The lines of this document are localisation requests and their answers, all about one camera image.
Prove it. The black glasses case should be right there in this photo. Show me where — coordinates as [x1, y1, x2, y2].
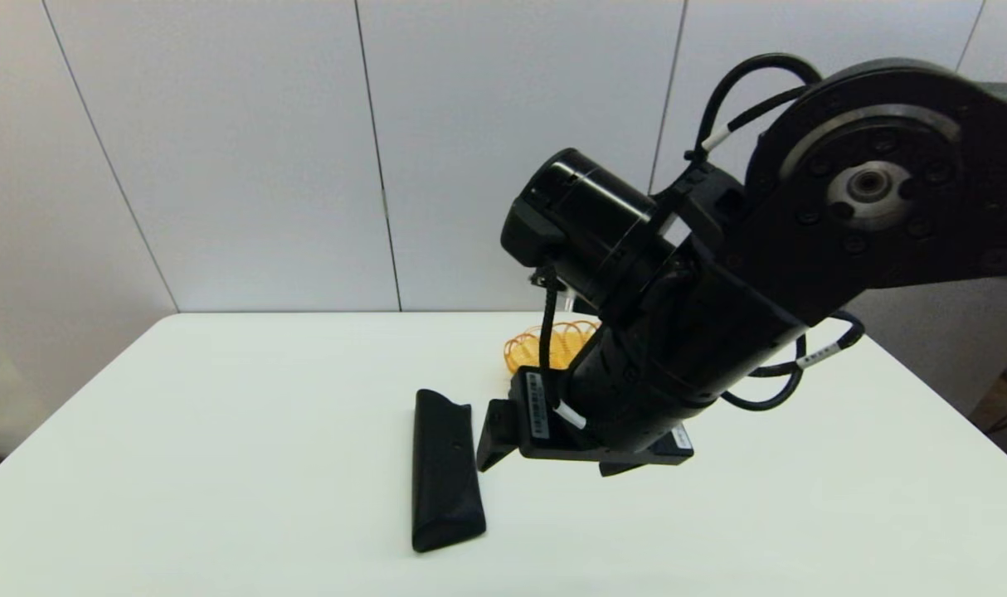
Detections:
[411, 388, 487, 554]

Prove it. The yellow wicker basket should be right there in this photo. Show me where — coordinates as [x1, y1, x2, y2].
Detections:
[503, 319, 601, 376]

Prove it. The thin braided black cable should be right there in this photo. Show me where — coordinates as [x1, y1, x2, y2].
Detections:
[530, 264, 564, 371]

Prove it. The black cable with white tag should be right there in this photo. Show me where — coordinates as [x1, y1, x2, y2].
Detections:
[684, 53, 825, 163]
[719, 309, 867, 413]

